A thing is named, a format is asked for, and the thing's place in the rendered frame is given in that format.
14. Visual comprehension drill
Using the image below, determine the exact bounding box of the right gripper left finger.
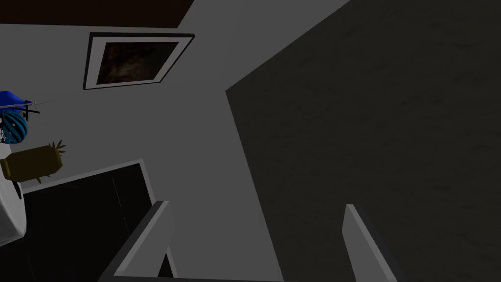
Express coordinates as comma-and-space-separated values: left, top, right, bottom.
97, 200, 175, 281

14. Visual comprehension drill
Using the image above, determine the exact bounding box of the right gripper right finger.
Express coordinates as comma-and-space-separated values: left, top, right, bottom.
342, 204, 408, 282

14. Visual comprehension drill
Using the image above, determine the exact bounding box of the blue bicycle helmet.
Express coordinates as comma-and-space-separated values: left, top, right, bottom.
0, 110, 29, 145

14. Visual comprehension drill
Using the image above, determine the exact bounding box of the framed dark picture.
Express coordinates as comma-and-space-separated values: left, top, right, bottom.
82, 32, 196, 91

